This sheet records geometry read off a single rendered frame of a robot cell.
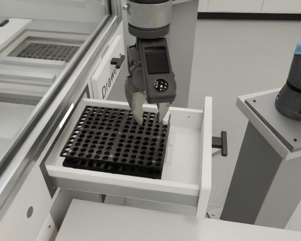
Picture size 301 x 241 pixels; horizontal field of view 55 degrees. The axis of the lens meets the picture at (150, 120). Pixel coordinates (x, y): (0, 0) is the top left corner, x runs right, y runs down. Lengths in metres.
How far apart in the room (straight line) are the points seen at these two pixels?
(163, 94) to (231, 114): 1.78
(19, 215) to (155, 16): 0.41
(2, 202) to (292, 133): 0.76
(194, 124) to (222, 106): 1.51
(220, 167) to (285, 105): 0.93
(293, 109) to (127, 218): 0.59
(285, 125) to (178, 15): 0.76
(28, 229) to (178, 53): 1.18
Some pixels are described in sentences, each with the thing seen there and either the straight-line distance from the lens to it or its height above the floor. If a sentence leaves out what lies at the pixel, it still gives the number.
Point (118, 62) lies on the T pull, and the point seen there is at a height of 0.91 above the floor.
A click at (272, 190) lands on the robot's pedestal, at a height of 0.50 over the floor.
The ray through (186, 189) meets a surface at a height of 0.89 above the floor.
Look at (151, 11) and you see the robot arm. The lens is 0.48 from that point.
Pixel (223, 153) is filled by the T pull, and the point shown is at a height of 0.91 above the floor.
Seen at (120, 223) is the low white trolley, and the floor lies 0.76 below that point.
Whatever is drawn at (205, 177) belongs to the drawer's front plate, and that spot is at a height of 0.93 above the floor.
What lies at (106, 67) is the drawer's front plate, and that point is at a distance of 0.90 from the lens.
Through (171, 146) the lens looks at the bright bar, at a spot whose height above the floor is 0.85.
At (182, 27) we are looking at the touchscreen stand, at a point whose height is 0.78.
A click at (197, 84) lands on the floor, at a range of 2.49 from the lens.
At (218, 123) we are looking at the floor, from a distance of 2.13.
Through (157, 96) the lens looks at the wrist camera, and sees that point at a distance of 0.46.
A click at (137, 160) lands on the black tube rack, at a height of 0.90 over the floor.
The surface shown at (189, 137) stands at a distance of 0.77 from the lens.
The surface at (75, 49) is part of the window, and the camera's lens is 0.77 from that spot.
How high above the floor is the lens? 1.37
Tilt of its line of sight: 41 degrees down
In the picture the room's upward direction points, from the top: straight up
